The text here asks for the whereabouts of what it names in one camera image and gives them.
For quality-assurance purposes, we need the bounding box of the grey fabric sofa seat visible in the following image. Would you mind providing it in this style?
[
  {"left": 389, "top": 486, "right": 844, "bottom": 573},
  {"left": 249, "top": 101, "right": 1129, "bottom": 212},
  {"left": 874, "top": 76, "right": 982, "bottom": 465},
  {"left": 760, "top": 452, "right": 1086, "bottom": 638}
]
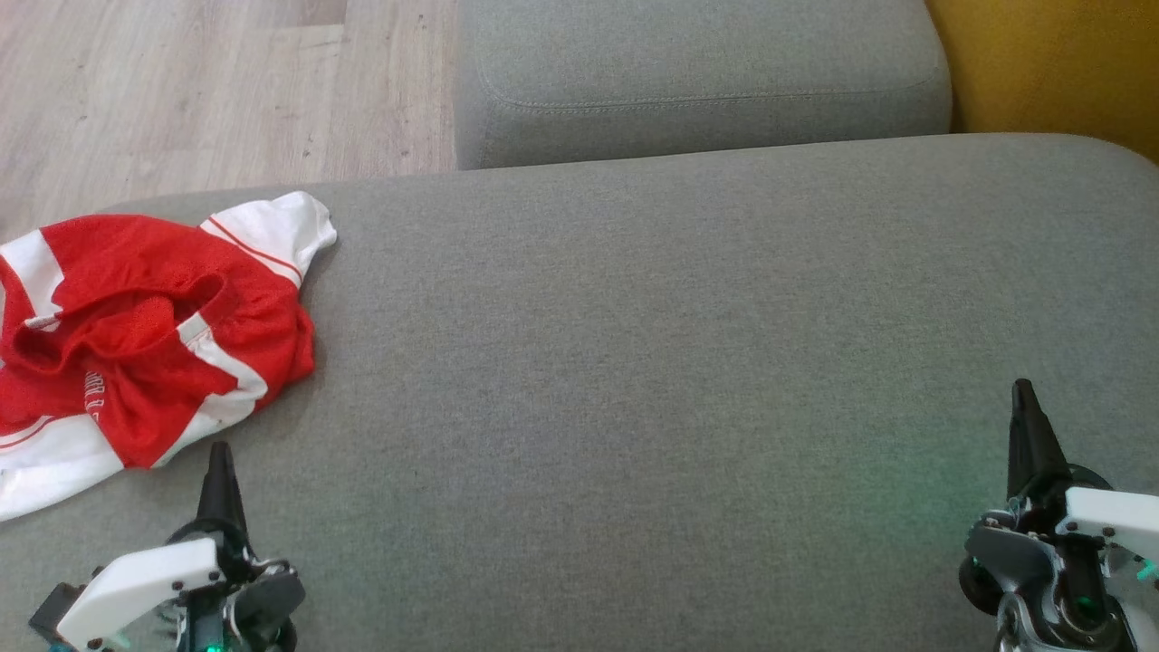
[{"left": 0, "top": 133, "right": 1159, "bottom": 652}]

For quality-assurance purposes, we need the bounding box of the mustard yellow cushion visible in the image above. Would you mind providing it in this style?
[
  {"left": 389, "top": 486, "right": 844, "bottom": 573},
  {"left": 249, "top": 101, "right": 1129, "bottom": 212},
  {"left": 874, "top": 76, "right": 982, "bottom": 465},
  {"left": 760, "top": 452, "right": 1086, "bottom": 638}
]
[{"left": 924, "top": 0, "right": 1159, "bottom": 165}]

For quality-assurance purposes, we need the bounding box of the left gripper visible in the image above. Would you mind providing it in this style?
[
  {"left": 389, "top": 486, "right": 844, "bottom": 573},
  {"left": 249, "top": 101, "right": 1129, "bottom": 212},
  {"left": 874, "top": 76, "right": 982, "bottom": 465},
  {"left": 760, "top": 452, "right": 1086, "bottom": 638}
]
[{"left": 29, "top": 441, "right": 306, "bottom": 652}]

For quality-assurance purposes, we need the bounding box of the grey sofa cushion with seam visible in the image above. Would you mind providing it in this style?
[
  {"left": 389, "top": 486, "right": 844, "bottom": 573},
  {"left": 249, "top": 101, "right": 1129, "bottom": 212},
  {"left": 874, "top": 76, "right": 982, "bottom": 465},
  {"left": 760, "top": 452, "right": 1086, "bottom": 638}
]
[{"left": 453, "top": 0, "right": 953, "bottom": 171}]

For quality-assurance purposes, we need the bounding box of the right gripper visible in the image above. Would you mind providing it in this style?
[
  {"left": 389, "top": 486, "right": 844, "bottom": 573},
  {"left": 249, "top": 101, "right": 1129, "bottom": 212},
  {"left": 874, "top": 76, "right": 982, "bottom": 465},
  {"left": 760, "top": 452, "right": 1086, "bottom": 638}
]
[{"left": 958, "top": 379, "right": 1159, "bottom": 652}]

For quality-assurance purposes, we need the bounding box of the red white basketball jersey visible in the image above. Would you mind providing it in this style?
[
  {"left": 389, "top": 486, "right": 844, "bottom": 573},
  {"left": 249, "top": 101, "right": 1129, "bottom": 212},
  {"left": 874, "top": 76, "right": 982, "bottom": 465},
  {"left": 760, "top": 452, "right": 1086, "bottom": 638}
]
[{"left": 0, "top": 190, "right": 339, "bottom": 523}]

